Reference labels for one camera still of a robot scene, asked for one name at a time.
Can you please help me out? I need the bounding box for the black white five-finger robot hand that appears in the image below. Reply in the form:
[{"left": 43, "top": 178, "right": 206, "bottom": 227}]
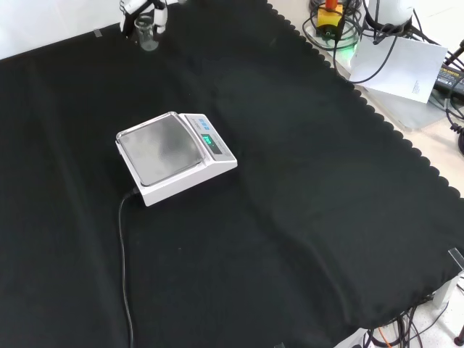
[{"left": 119, "top": 0, "right": 170, "bottom": 39}]

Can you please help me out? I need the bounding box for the small clear glass beaker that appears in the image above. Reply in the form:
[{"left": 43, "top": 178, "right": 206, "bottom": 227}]
[{"left": 134, "top": 14, "right": 160, "bottom": 52}]

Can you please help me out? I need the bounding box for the white electronic balance steel pan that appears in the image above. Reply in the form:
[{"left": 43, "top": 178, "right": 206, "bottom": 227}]
[{"left": 115, "top": 110, "right": 239, "bottom": 208}]

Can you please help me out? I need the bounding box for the yellow stop button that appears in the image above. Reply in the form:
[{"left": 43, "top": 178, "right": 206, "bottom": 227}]
[{"left": 316, "top": 0, "right": 344, "bottom": 40}]

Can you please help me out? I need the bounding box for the black bench cloth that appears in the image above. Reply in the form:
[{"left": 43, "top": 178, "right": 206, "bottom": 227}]
[{"left": 0, "top": 0, "right": 464, "bottom": 348}]

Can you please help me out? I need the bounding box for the white paper sheet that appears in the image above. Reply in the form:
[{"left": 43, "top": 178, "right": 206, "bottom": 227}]
[{"left": 349, "top": 35, "right": 449, "bottom": 105}]

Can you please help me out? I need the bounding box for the black power adapter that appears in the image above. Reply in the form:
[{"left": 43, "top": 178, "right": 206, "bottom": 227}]
[{"left": 434, "top": 63, "right": 464, "bottom": 99}]

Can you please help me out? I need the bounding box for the black cable across paper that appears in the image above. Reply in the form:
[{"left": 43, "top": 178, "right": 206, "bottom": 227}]
[{"left": 333, "top": 23, "right": 401, "bottom": 85}]

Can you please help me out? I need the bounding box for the black balance power cable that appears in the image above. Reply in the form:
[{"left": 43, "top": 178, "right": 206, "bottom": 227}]
[{"left": 117, "top": 187, "right": 141, "bottom": 348}]

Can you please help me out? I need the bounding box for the grey base plate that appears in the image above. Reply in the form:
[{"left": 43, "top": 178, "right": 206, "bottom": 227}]
[{"left": 357, "top": 85, "right": 449, "bottom": 131}]

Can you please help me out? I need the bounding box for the orange cable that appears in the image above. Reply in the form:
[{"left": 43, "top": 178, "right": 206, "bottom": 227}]
[{"left": 376, "top": 326, "right": 394, "bottom": 348}]

